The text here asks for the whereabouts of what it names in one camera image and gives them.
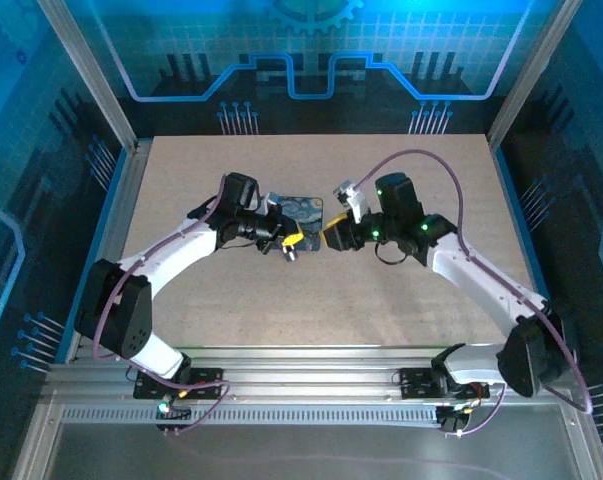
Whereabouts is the starry night tin box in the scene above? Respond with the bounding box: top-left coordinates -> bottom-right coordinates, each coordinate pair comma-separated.
273,195 -> 327,254

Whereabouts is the aluminium mounting beam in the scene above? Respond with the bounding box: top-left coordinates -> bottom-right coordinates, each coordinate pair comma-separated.
40,344 -> 582,407

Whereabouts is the grey metal floor panel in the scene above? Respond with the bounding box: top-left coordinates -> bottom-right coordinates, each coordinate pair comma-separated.
10,402 -> 603,480

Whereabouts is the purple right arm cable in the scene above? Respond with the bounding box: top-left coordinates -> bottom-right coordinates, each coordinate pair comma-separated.
353,148 -> 595,439

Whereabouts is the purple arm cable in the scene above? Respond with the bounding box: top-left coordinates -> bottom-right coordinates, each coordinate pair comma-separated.
91,173 -> 231,435
353,148 -> 595,439

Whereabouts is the aluminium table side rail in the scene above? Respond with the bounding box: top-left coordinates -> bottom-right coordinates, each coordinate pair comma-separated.
63,139 -> 155,364

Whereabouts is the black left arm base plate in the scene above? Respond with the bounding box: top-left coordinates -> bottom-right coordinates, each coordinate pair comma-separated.
133,367 -> 225,401

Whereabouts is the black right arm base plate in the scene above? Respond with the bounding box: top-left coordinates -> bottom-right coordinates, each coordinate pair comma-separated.
398,367 -> 491,401

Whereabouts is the slotted grey cable duct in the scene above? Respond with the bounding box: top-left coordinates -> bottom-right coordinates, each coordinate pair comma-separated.
60,405 -> 443,428

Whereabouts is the aluminium frame post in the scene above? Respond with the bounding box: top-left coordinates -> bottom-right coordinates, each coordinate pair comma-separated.
485,0 -> 568,151
36,0 -> 140,151

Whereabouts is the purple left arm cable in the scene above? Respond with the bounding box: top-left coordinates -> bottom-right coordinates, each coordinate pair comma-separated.
91,173 -> 231,435

